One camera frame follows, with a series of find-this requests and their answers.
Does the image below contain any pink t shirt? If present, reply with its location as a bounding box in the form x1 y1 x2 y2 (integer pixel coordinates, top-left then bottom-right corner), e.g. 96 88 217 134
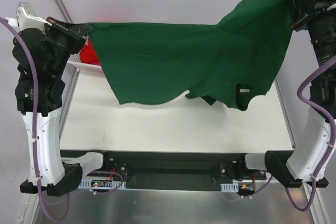
90 61 101 66

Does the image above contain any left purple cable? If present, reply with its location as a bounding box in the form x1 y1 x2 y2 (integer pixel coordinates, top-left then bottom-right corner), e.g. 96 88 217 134
0 16 125 221

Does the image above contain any red t shirt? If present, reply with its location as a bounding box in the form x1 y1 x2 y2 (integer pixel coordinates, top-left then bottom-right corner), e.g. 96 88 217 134
79 38 99 64

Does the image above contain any white cable duct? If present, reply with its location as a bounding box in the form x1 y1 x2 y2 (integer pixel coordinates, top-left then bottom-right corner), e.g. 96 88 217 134
220 183 239 193
78 179 126 190

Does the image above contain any green t shirt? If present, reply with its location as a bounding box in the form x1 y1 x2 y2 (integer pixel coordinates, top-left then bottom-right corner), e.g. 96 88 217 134
88 0 293 111

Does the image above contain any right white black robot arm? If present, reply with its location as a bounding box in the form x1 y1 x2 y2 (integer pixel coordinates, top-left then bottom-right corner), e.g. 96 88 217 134
236 0 335 188

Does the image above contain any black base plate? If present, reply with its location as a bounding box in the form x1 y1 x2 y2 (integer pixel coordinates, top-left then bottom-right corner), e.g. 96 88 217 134
60 149 295 192

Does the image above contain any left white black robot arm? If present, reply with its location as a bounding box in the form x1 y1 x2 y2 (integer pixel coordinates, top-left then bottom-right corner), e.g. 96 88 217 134
12 17 111 197

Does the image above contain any white plastic basket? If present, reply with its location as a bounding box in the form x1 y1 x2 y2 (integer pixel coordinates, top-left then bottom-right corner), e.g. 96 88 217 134
67 54 102 71

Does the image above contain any left white cable duct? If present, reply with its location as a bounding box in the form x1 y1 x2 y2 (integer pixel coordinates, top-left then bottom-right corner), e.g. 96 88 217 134
78 179 126 190

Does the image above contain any right white cable duct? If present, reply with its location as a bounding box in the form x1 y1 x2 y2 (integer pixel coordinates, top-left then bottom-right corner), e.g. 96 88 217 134
220 183 239 193

